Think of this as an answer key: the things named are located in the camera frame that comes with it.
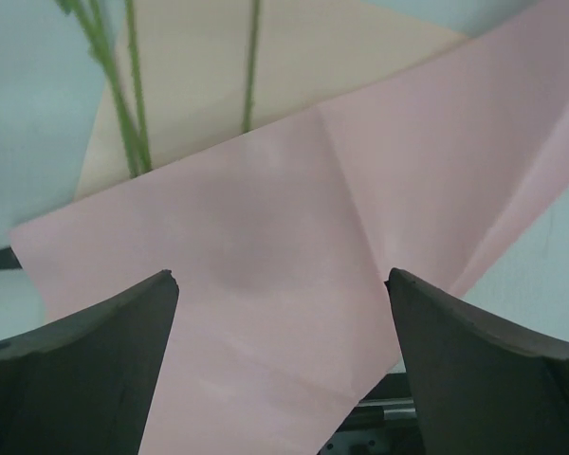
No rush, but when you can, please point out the pink wrapping paper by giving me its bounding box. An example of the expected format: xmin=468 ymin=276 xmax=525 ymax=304
xmin=10 ymin=0 xmax=569 ymax=454

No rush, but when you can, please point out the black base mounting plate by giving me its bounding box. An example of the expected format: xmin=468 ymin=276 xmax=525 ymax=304
xmin=320 ymin=373 xmax=426 ymax=455

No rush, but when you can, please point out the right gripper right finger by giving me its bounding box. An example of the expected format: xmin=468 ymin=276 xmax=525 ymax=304
xmin=387 ymin=268 xmax=569 ymax=454

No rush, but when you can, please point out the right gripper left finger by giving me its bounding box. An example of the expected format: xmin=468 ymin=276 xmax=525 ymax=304
xmin=0 ymin=270 xmax=179 ymax=454

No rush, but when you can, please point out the pink rose stem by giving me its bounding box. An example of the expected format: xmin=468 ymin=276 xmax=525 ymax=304
xmin=241 ymin=0 xmax=262 ymax=134
xmin=55 ymin=0 xmax=144 ymax=178
xmin=124 ymin=0 xmax=153 ymax=173

